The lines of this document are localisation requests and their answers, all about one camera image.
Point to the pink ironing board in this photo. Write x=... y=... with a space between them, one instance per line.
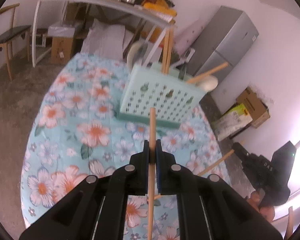
x=186 y=37

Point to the silver refrigerator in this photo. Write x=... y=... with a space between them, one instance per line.
x=226 y=38

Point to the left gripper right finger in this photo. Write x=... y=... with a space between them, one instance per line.
x=208 y=208

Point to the mint green utensil basket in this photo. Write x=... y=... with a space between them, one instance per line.
x=173 y=99

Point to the cardboard box under desk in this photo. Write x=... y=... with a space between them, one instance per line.
x=62 y=49

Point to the white rice paddle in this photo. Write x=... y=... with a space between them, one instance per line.
x=136 y=53

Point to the yellow bag on desk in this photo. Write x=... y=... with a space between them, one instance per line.
x=162 y=12

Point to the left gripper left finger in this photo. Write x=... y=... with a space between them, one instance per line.
x=96 y=207

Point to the cardboard box by wall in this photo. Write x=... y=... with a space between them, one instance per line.
x=254 y=105

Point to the wooden chair black seat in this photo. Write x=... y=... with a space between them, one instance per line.
x=7 y=38

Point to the wooden chopstick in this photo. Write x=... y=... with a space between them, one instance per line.
x=165 y=51
x=200 y=77
x=169 y=50
x=215 y=163
x=151 y=170

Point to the floral blue table cover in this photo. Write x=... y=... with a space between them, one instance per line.
x=76 y=133

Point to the rice sack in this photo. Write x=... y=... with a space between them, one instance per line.
x=231 y=122

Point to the white desk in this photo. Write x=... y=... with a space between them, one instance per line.
x=137 y=11

